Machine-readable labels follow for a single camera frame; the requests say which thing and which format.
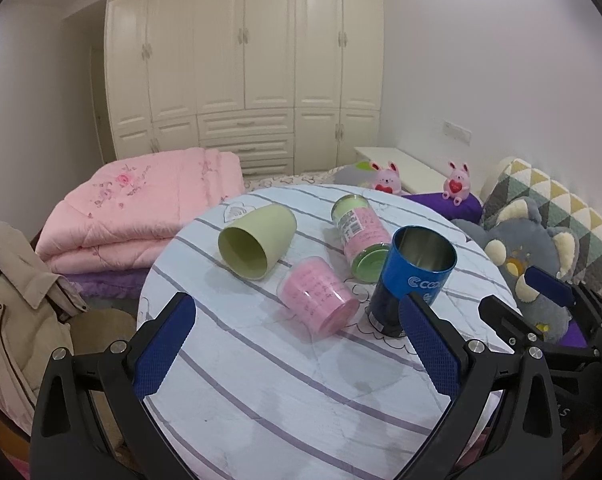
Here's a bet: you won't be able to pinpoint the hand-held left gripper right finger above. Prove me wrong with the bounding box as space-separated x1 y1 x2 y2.
395 291 565 480

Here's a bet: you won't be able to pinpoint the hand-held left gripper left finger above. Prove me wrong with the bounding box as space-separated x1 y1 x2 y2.
30 291 204 480

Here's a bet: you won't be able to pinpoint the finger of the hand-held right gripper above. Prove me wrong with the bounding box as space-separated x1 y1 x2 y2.
525 266 602 311
478 293 549 357

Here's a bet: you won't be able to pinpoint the pink transparent cup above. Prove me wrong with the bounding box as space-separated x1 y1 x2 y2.
276 255 360 344

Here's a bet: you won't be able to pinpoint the light green cup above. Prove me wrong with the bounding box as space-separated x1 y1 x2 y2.
218 204 298 281

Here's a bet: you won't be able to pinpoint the grey plush bear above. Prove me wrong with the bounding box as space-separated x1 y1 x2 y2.
450 197 582 345

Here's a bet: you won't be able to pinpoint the round wooden stool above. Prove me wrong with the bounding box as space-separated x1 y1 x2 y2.
68 308 140 363

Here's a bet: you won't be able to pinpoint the blue metal can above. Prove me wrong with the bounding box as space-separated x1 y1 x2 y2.
368 225 458 339

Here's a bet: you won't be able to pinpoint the triangle patterned pillow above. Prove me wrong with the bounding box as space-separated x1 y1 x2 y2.
481 157 602 302

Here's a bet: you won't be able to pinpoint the purple blanket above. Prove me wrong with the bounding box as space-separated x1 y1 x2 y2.
61 266 156 305

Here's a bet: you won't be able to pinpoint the purple cushion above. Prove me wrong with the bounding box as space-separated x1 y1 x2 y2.
402 191 484 226

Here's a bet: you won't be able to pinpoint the striped white tablecloth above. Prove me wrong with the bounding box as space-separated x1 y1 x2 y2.
136 184 520 480

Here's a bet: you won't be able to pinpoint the pink plush rabbit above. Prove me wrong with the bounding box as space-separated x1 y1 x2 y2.
368 160 404 196
441 160 474 206

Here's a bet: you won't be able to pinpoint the green and pink can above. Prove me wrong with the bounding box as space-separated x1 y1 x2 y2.
330 194 392 281

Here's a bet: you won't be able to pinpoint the folded pink quilt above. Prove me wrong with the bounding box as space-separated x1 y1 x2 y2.
34 147 246 276

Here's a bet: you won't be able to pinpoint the beige jacket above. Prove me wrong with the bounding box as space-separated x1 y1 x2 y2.
0 220 90 425

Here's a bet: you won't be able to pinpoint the white bedside table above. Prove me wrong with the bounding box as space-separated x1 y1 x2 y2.
353 146 450 195

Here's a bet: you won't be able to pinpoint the grey plush cushion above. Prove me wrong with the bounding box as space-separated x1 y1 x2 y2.
332 160 382 187

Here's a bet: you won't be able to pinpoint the patterned bed sheet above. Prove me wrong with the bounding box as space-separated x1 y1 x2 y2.
243 166 362 195

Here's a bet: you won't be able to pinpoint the cream wardrobe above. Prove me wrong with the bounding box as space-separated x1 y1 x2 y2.
103 0 386 177

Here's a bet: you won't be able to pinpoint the white wall socket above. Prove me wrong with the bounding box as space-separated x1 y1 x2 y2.
443 120 474 145

